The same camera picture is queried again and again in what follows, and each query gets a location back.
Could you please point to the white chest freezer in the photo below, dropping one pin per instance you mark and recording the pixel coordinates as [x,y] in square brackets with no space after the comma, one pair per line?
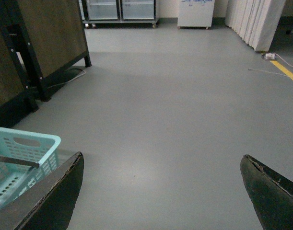
[195,13]

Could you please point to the glass door display fridge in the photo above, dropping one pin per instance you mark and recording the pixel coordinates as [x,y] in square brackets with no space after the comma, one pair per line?
[98,12]

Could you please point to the light blue plastic basket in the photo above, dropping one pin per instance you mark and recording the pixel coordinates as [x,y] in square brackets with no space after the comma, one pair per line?
[28,157]

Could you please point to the dark wooden display shelf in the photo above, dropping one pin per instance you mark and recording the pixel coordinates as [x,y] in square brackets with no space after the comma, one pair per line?
[39,41]

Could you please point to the white folding partition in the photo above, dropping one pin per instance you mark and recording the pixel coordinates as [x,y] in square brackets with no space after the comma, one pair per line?
[255,21]

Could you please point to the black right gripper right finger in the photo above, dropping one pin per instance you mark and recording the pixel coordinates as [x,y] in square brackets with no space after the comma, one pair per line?
[270,193]

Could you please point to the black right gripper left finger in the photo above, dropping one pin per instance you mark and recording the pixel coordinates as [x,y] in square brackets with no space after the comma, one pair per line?
[49,204]

